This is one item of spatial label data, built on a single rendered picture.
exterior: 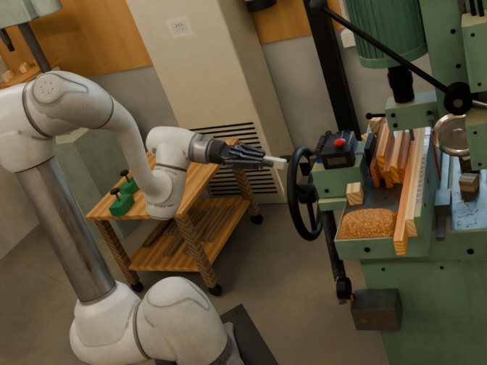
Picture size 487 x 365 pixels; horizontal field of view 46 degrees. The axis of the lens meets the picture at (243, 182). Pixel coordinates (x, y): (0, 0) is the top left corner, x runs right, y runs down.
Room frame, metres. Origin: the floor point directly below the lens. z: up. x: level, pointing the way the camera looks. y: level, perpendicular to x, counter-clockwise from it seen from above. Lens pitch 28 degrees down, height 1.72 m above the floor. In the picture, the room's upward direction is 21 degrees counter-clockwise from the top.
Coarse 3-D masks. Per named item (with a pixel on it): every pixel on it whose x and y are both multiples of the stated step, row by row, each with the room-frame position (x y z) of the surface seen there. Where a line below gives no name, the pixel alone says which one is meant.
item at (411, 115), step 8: (416, 96) 1.33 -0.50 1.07; (424, 96) 1.31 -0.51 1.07; (432, 96) 1.29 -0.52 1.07; (392, 104) 1.33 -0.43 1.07; (400, 104) 1.31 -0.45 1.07; (408, 104) 1.30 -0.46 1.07; (416, 104) 1.28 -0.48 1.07; (424, 104) 1.27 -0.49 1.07; (432, 104) 1.27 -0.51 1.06; (392, 112) 1.31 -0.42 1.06; (400, 112) 1.30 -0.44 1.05; (408, 112) 1.30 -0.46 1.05; (416, 112) 1.29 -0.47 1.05; (424, 112) 1.28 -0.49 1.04; (392, 120) 1.32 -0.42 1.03; (400, 120) 1.31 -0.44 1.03; (408, 120) 1.30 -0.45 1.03; (416, 120) 1.29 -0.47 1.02; (424, 120) 1.28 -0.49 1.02; (392, 128) 1.32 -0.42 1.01; (400, 128) 1.31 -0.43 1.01; (408, 128) 1.30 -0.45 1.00; (416, 128) 1.29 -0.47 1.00
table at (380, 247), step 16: (368, 128) 1.58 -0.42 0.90; (368, 176) 1.32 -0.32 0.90; (432, 176) 1.23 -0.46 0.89; (368, 192) 1.25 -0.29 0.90; (384, 192) 1.22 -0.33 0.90; (400, 192) 1.19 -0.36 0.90; (432, 192) 1.19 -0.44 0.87; (320, 208) 1.33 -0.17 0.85; (336, 208) 1.31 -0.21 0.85; (352, 208) 1.20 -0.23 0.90; (368, 208) 1.18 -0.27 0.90; (384, 208) 1.15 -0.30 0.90; (432, 208) 1.15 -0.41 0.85; (336, 240) 1.10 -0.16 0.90; (352, 240) 1.08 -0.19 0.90; (368, 240) 1.06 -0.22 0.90; (384, 240) 1.04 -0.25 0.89; (416, 240) 1.01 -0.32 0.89; (352, 256) 1.09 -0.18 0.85; (368, 256) 1.07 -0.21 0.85; (384, 256) 1.05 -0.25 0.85; (400, 256) 1.03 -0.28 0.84; (416, 256) 1.01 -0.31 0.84
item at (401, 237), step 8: (416, 136) 1.36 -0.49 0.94; (408, 160) 1.26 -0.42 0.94; (408, 168) 1.22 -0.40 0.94; (408, 176) 1.19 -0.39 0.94; (408, 184) 1.15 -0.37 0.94; (408, 192) 1.12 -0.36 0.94; (400, 200) 1.10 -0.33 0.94; (400, 208) 1.08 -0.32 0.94; (400, 216) 1.05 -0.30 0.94; (400, 224) 1.02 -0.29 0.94; (400, 232) 0.99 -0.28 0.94; (400, 240) 0.97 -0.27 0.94; (400, 248) 0.97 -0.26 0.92
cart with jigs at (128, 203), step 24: (192, 168) 2.58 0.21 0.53; (216, 168) 2.49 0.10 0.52; (120, 192) 2.56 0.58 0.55; (192, 192) 2.33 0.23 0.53; (96, 216) 2.46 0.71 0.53; (120, 216) 2.37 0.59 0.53; (144, 216) 2.30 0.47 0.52; (192, 216) 2.71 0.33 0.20; (216, 216) 2.65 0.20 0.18; (240, 216) 2.57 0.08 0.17; (144, 240) 2.68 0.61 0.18; (168, 240) 2.59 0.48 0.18; (192, 240) 2.21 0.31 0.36; (216, 240) 2.42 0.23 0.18; (120, 264) 2.49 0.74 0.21; (144, 264) 2.45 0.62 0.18; (168, 264) 2.38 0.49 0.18; (192, 264) 2.30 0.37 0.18; (216, 288) 2.22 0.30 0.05
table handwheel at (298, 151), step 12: (300, 156) 1.49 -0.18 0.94; (288, 168) 1.45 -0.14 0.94; (288, 180) 1.42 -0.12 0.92; (312, 180) 1.54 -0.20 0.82; (288, 192) 1.40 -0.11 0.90; (300, 192) 1.46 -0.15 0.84; (312, 192) 1.47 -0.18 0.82; (288, 204) 1.39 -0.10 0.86; (300, 216) 1.37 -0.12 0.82; (312, 216) 1.47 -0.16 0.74; (300, 228) 1.37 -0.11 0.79; (312, 228) 1.46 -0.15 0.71
